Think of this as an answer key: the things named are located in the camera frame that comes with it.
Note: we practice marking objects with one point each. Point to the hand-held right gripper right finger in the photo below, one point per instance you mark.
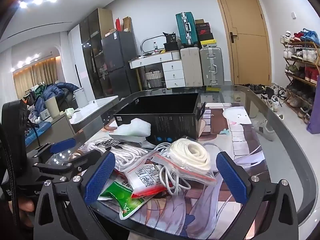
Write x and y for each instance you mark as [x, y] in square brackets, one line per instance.
[230, 177]

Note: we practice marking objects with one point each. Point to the silver suitcase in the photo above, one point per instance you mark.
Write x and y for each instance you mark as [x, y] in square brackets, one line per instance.
[211, 66]

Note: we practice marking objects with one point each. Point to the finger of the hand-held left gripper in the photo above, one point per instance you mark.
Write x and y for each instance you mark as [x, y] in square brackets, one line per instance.
[62, 145]
[80, 161]

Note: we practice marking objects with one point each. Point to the clear water bottle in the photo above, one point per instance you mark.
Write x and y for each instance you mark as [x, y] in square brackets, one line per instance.
[155, 48]

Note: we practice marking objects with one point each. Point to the white cup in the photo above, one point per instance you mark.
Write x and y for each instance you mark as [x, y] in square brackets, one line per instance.
[52, 107]

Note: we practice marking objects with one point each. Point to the white-topped side cabinet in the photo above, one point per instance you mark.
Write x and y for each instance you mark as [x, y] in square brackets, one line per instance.
[95, 107]

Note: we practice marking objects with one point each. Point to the teal suitcase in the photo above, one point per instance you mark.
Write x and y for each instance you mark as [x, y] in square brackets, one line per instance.
[186, 30]

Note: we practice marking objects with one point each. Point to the red-edged zip bag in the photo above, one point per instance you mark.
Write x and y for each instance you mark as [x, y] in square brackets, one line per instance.
[145, 177]

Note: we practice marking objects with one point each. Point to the white bin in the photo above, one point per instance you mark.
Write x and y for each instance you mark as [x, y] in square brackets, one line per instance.
[80, 97]

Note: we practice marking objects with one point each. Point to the group of shoes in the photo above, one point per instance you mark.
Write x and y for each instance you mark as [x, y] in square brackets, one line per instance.
[272, 97]

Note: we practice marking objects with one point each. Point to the beige suitcase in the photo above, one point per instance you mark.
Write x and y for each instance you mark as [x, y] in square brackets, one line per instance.
[191, 67]

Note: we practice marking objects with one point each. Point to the white sneaker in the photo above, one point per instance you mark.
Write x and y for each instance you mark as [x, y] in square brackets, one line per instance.
[265, 130]

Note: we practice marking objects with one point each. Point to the green packet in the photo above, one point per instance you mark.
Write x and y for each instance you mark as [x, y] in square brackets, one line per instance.
[117, 192]

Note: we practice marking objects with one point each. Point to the dark grey fridge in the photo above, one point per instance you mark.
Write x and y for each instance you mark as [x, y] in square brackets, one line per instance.
[117, 62]

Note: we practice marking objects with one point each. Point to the wooden door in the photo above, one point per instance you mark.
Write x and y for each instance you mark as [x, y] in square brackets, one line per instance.
[245, 35]

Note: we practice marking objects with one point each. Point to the beige curtains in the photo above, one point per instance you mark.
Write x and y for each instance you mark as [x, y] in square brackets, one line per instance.
[37, 75]

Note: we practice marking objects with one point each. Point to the black cardboard box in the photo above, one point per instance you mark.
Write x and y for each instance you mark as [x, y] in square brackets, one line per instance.
[170, 122]

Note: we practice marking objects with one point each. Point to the oval metal frame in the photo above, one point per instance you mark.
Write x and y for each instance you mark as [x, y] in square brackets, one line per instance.
[143, 43]

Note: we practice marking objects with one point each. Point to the black bag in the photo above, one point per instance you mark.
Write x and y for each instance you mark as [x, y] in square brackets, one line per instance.
[171, 42]

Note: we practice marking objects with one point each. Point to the wicker basket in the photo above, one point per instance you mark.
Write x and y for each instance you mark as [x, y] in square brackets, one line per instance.
[153, 80]

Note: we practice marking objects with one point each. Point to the printed desk mat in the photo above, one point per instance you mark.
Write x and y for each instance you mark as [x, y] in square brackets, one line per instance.
[240, 140]

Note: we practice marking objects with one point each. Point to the stack of shoe boxes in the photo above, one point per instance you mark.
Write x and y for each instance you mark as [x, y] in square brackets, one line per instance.
[205, 33]

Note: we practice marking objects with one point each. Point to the blue puffer jacket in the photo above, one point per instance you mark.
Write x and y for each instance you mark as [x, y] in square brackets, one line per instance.
[55, 92]

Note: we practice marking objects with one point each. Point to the wooden shoe rack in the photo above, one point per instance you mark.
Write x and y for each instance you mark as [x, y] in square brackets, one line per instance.
[302, 62]

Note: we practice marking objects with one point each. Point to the red bottle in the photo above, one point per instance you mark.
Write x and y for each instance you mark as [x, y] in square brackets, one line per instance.
[118, 25]

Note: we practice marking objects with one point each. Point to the blue patterned box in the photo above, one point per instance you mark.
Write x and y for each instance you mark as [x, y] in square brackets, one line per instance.
[42, 130]

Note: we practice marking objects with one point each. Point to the white foam wrap piece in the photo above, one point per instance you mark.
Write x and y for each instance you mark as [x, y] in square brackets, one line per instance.
[135, 128]

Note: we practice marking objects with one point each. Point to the person's left hand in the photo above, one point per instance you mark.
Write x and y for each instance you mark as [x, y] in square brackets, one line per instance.
[25, 206]

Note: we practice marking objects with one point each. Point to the white desk with drawers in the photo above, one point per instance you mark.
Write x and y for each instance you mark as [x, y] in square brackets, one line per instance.
[172, 70]

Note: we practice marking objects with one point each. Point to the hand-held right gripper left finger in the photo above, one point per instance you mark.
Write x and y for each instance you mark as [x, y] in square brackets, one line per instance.
[100, 177]

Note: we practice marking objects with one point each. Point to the purple bag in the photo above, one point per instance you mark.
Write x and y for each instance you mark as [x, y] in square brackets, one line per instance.
[314, 115]

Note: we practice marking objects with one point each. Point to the tall dark cabinet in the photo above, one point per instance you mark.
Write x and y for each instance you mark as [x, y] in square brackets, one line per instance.
[90, 50]

